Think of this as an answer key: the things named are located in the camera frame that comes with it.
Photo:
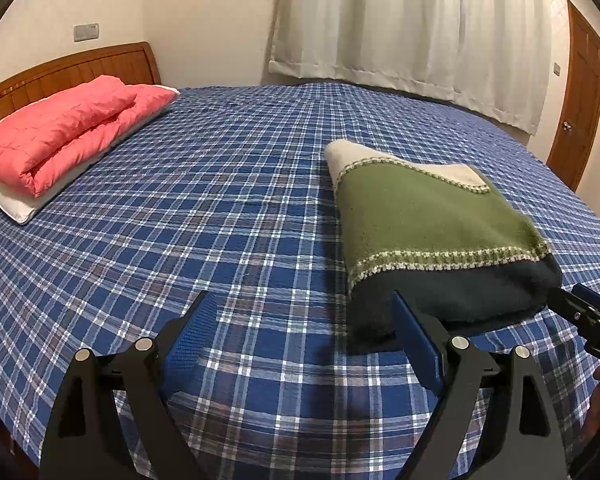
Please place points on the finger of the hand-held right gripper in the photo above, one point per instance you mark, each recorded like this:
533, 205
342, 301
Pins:
572, 307
595, 300

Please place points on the white pillow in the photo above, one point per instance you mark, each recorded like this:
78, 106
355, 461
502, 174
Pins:
15, 207

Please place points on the white curtain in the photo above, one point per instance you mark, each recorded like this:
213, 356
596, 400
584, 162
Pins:
405, 20

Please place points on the green navy cream knit sweater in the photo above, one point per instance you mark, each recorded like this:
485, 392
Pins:
430, 220

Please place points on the metal door knob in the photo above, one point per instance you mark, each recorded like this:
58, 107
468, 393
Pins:
567, 126

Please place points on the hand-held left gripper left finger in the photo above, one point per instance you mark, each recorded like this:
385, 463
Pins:
190, 330

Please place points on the wooden door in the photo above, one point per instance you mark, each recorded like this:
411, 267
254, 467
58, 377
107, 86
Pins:
582, 100

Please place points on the pink quilt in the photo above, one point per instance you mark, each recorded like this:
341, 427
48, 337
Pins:
55, 130

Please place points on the wooden headboard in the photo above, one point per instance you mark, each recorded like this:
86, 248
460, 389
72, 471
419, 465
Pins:
80, 67

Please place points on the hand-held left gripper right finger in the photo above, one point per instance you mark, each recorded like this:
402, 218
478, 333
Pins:
417, 345

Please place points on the blue plaid bed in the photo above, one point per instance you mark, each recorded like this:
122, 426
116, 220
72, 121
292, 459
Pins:
205, 220

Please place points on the grey wall outlet plate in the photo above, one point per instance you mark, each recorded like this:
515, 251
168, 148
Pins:
86, 32

